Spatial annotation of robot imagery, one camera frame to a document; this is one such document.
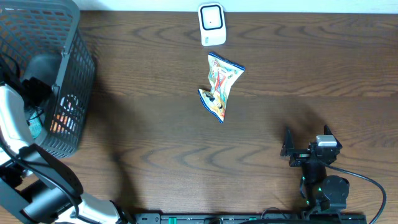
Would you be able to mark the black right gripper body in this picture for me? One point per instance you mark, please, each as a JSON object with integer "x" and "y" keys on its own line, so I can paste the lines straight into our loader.
{"x": 300, "y": 157}

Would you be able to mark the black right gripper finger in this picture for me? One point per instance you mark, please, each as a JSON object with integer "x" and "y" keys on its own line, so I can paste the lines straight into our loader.
{"x": 328, "y": 131}
{"x": 288, "y": 144}

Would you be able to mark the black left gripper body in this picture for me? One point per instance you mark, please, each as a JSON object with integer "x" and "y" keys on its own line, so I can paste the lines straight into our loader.
{"x": 35, "y": 92}

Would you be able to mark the mint green wipes pack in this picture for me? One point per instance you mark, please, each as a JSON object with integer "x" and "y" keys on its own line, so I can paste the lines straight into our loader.
{"x": 34, "y": 122}

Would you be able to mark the yellow snack chip bag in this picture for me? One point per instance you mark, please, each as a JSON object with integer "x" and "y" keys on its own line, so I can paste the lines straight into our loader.
{"x": 222, "y": 75}

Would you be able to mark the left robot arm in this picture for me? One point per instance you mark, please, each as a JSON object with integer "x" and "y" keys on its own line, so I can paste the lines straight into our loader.
{"x": 35, "y": 186}

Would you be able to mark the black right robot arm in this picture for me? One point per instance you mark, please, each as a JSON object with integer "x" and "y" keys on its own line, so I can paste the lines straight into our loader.
{"x": 325, "y": 194}

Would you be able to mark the white barcode scanner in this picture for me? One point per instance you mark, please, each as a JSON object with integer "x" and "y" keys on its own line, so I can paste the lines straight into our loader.
{"x": 212, "y": 24}

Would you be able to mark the grey plastic mesh basket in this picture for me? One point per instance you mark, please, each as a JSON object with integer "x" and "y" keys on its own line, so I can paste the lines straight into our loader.
{"x": 41, "y": 39}

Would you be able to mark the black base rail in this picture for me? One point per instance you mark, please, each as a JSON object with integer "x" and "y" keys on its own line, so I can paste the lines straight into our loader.
{"x": 156, "y": 218}

